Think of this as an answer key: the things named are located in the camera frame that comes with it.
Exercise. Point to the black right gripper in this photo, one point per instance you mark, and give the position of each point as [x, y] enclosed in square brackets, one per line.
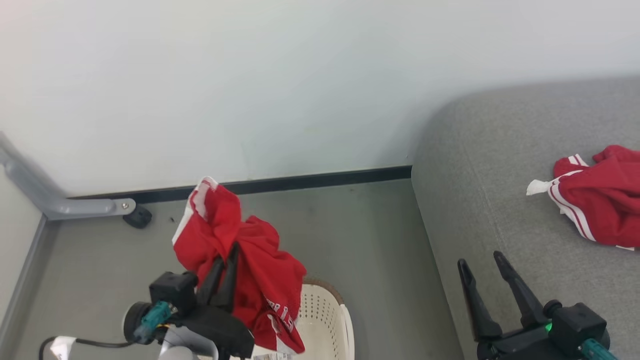
[520, 347]

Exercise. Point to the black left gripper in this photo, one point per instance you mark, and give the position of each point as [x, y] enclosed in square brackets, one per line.
[225, 330]

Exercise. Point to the red shirt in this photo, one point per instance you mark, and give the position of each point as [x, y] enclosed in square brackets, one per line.
[262, 260]

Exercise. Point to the red garment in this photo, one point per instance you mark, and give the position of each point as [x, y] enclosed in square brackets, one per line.
[600, 200]

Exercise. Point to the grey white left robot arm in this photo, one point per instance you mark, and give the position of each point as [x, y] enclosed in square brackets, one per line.
[187, 347]

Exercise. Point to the grey fabric sofa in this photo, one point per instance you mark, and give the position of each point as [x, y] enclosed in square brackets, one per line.
[500, 165]

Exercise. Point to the black round foot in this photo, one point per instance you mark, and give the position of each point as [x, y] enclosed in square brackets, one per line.
[138, 217]

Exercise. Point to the white perforated laundry basket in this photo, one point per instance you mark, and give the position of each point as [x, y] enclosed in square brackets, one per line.
[322, 320]

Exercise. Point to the white paper tag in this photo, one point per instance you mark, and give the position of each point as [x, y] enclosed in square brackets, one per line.
[62, 347]

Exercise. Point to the grey baseboard strip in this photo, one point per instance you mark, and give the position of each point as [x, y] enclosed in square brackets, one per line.
[25, 280]

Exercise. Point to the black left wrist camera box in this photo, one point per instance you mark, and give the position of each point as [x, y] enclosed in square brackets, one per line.
[172, 290]

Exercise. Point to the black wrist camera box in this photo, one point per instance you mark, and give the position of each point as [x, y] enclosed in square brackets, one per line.
[580, 320]
[172, 290]

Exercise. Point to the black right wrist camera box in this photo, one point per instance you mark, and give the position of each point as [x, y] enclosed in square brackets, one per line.
[580, 320]

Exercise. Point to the grey metal frame leg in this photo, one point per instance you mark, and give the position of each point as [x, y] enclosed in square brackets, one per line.
[30, 185]

